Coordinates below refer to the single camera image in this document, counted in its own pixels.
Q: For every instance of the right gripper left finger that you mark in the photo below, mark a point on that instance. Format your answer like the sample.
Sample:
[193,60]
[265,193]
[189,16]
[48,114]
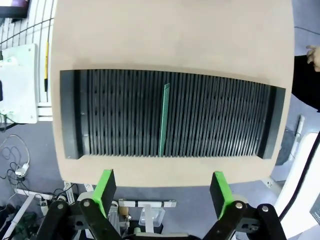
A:
[105,195]

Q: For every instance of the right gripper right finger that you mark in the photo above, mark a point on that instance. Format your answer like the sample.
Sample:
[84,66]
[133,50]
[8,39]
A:
[221,195]

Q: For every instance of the green printed circuit board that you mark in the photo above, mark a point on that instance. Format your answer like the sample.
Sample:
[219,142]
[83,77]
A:
[163,120]

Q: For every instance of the person's right hand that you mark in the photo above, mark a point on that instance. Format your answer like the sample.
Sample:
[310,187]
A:
[315,56]

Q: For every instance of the white metal bar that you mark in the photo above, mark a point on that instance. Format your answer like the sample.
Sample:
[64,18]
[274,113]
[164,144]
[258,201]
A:
[150,203]

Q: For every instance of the clear plastic box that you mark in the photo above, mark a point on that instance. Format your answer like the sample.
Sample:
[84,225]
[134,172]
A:
[155,216]

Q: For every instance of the white side table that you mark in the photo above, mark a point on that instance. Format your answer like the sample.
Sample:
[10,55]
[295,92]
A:
[290,185]

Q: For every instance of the black slotted board rack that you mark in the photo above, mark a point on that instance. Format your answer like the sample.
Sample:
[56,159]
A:
[212,117]

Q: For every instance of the white control box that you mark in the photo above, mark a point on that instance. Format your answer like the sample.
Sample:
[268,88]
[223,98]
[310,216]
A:
[20,82]

